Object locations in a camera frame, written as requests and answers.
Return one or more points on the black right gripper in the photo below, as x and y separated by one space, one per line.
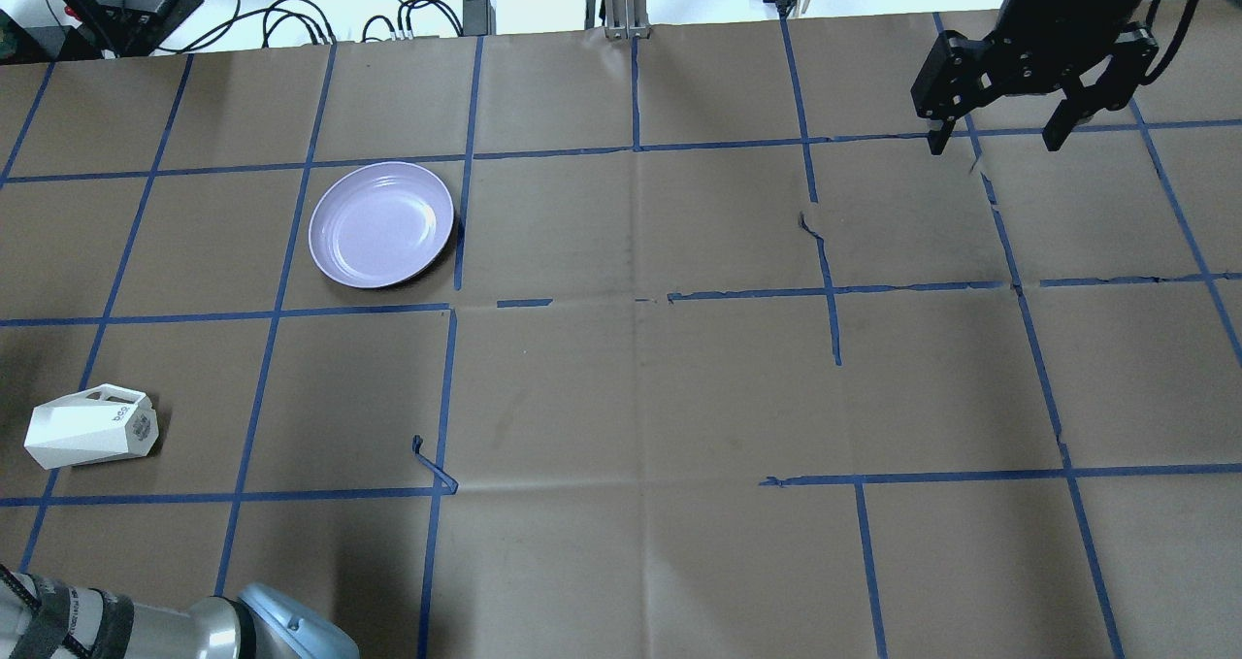
1062 20

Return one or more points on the black power brick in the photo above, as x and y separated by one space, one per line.
139 27

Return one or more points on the lavender round plate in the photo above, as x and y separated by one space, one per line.
381 225

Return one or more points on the black power adapter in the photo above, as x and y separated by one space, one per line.
477 18

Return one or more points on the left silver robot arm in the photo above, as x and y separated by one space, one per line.
42 617

